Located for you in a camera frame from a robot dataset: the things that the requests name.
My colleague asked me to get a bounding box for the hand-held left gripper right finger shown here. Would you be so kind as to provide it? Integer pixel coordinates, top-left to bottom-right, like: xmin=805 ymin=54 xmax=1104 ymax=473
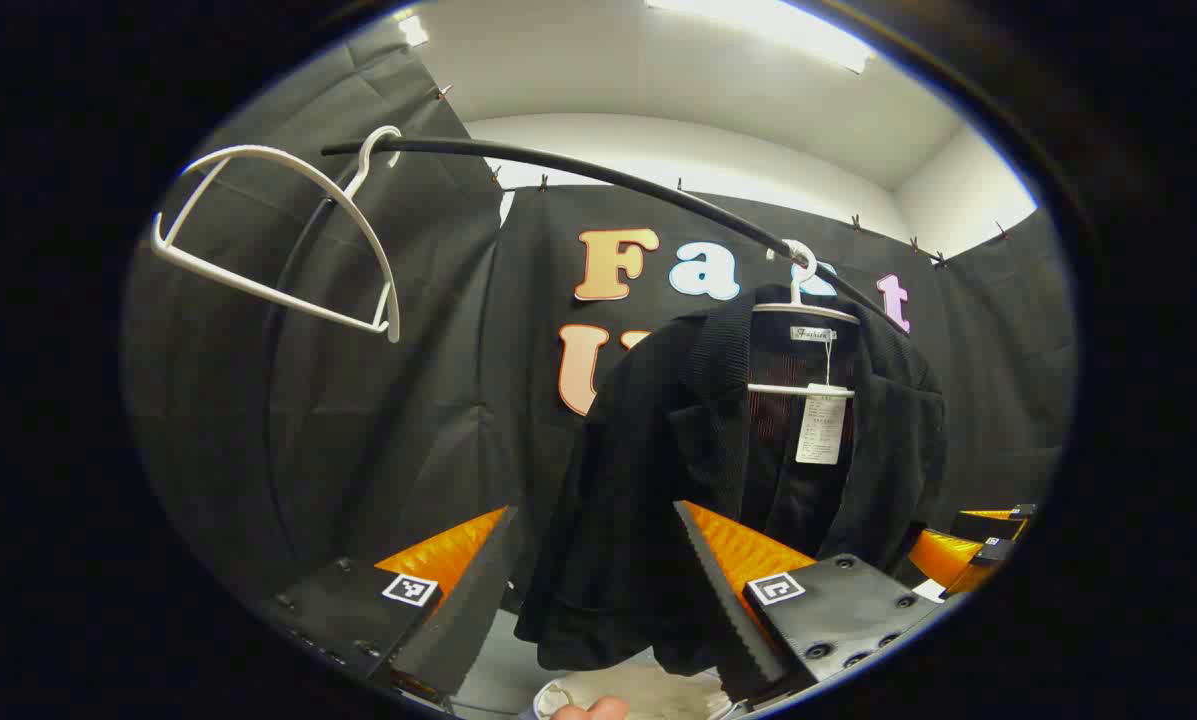
xmin=672 ymin=499 xmax=946 ymax=709

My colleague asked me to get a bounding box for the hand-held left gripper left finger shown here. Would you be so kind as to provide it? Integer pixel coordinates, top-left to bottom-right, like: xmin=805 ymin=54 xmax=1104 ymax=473
xmin=256 ymin=505 xmax=522 ymax=704

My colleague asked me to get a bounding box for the white laundry hamper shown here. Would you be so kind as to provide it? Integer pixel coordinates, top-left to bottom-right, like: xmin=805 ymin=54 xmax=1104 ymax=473
xmin=533 ymin=665 xmax=744 ymax=720

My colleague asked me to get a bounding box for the black jacket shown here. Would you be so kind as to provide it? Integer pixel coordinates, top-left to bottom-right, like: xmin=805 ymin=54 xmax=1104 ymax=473
xmin=513 ymin=283 xmax=949 ymax=676

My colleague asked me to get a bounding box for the white clothes hanger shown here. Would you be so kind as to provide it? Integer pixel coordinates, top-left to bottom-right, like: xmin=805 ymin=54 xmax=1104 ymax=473
xmin=746 ymin=240 xmax=861 ymax=399
xmin=150 ymin=125 xmax=404 ymax=344

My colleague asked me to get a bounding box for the black clothes rack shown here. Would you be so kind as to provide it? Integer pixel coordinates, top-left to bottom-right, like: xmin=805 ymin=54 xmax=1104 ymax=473
xmin=258 ymin=135 xmax=914 ymax=571

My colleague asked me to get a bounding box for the black backdrop cloth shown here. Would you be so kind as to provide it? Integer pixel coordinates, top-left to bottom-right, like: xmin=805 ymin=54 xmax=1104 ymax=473
xmin=123 ymin=20 xmax=1079 ymax=641

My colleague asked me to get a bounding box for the long ceiling light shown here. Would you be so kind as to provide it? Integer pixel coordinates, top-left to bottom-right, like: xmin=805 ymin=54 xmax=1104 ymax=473
xmin=646 ymin=0 xmax=874 ymax=74

